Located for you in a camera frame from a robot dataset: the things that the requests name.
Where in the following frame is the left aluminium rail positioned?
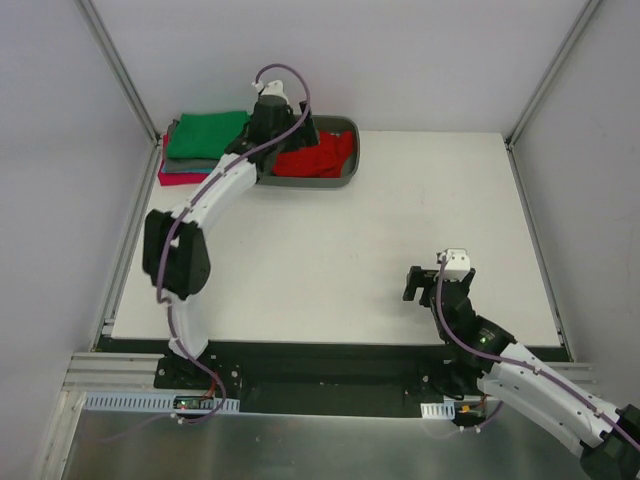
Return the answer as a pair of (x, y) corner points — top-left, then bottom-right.
(87, 140), (162, 351)

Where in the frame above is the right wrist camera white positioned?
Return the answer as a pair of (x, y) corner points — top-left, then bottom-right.
(437, 248), (471, 282)

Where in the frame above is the grey folded t shirt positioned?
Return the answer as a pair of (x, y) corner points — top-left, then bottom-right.
(161, 119), (219, 174)

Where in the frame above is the red t shirt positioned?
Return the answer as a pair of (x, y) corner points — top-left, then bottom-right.
(273, 131), (355, 178)

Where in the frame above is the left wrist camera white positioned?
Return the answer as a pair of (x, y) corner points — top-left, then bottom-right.
(252, 80), (289, 103)

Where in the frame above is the aluminium rail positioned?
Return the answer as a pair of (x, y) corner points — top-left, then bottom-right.
(87, 140), (162, 351)
(505, 142), (575, 361)

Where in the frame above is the pink folded t shirt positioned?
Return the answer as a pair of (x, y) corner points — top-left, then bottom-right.
(157, 134), (211, 187)

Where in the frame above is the green folded t shirt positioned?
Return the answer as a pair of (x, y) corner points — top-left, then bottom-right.
(167, 110), (249, 160)

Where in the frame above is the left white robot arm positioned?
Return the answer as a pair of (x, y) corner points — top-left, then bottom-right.
(142, 94), (319, 389)

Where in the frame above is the right aluminium frame post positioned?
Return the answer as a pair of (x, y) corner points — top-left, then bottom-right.
(504, 0), (604, 151)

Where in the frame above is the left white cable duct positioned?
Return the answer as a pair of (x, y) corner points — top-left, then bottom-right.
(84, 392), (240, 415)

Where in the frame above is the white cable duct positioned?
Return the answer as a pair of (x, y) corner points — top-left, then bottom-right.
(84, 392), (240, 415)
(420, 401), (456, 421)

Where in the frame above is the right aluminium rail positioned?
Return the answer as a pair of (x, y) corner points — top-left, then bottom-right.
(505, 142), (575, 361)

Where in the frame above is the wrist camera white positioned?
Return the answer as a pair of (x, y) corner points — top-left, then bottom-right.
(437, 248), (471, 282)
(252, 80), (289, 103)

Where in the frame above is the grey plastic bin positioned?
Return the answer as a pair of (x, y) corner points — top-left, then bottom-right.
(259, 115), (360, 189)

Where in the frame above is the right white cable duct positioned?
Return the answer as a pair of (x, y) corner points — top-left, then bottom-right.
(420, 401), (456, 421)

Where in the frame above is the aluminium frame post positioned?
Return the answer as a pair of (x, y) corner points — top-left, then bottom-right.
(504, 0), (604, 151)
(74, 0), (160, 144)

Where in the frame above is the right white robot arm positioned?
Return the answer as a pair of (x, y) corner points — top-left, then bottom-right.
(403, 266), (639, 479)

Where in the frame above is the left aluminium frame post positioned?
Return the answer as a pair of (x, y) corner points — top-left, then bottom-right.
(74, 0), (160, 144)

